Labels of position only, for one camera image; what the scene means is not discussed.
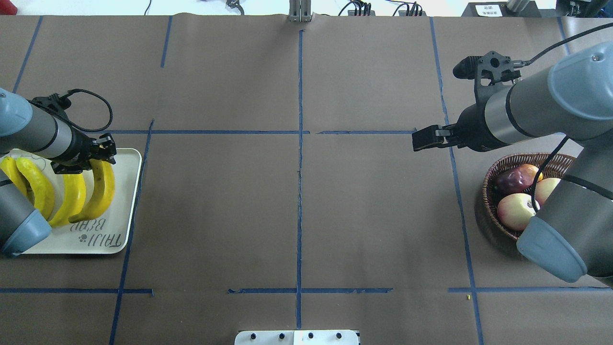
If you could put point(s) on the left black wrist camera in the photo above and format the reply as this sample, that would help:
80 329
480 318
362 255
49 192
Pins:
54 104

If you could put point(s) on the white support column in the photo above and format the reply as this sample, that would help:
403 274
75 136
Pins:
298 337

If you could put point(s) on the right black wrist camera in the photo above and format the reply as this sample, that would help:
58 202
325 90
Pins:
490 73

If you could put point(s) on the brown wicker basket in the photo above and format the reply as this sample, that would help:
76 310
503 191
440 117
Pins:
490 195

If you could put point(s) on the white plastic tray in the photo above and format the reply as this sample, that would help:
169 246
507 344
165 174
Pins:
107 234

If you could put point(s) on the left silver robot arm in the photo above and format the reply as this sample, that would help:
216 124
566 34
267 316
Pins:
41 126

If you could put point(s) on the dark purple plum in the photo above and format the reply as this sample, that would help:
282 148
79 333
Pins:
516 180

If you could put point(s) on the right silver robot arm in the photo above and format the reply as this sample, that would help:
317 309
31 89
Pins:
570 236

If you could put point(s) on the yellow banana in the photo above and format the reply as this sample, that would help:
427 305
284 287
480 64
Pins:
9 167
102 195
42 189
74 198

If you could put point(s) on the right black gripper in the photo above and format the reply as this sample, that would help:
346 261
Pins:
471 125

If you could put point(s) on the red cylinder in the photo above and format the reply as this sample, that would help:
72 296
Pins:
8 8

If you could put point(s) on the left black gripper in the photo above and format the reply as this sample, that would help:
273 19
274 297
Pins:
79 149

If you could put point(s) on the aluminium frame post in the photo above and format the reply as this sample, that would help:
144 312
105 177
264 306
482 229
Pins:
300 11

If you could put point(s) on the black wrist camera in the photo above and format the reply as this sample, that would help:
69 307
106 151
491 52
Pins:
54 104
490 73

